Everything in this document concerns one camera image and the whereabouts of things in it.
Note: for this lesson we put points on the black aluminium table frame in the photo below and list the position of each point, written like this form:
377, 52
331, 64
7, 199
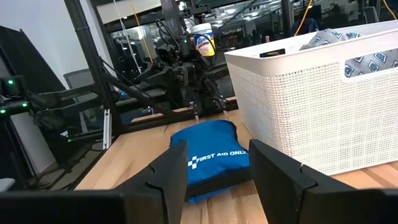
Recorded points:
90, 62

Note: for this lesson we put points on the white perforated plastic basket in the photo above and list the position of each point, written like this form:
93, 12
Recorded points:
311, 118

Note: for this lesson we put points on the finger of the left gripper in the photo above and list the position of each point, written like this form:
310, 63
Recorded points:
196, 110
222, 109

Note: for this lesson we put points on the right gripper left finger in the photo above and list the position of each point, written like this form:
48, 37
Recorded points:
164, 186

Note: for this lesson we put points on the yellow white canister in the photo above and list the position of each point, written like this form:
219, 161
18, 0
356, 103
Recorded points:
203, 39

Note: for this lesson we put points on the grey patterned cloth gown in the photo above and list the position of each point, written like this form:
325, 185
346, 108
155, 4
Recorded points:
370, 60

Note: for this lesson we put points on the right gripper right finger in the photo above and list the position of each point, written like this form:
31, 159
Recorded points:
280, 186

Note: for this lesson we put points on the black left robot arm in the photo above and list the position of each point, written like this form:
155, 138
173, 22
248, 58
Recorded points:
161, 74

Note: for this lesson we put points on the blue first aid pouch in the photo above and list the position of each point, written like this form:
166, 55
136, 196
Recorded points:
214, 155

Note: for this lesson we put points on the grey office chair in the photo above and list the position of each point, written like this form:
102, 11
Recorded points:
79, 79

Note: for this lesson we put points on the silver metal bracket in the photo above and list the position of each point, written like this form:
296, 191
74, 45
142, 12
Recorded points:
107, 127

